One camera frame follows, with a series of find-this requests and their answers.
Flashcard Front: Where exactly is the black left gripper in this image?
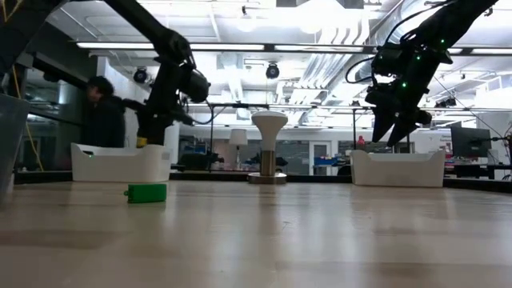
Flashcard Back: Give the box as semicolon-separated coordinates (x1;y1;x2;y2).
122;82;196;147

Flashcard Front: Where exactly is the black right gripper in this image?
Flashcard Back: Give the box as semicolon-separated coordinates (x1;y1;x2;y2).
365;74;434;148

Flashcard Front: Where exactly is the green mini stapler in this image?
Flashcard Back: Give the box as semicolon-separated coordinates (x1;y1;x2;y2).
122;182;168;205

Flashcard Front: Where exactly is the white plastic storage bin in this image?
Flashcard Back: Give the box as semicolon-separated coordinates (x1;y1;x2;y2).
350;150;446;188
70;142;172;184

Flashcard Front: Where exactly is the person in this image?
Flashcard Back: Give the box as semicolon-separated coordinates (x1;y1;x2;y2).
82;74;128;149

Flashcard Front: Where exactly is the black monitor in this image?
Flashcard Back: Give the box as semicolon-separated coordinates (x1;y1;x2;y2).
450;126;493;158

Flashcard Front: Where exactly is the white glazed door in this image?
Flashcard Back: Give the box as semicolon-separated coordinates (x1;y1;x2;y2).
308;140;333;176

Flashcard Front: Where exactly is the white shade floor lamp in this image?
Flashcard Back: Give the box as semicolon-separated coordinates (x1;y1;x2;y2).
226;127;247;169

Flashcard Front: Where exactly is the black desk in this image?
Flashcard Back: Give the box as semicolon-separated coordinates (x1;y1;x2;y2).
443;162;512;180

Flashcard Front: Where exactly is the long ceiling light bar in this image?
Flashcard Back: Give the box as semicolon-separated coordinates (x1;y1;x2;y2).
75;41;512;56

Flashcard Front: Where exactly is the grey plastic storage bin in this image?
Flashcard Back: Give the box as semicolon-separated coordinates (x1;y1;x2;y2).
0;94;31;201

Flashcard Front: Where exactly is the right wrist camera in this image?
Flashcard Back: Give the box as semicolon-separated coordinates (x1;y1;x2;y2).
371;44;402;77

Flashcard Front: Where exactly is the yellow hanging cable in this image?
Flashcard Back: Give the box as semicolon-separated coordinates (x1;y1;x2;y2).
11;66;45;172

